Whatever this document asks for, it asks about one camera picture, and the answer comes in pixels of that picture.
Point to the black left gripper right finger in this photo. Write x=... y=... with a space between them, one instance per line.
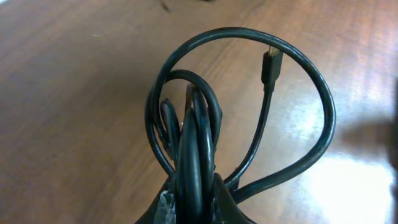
x=223 y=208

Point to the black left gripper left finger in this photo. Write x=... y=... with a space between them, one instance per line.
x=163 y=208

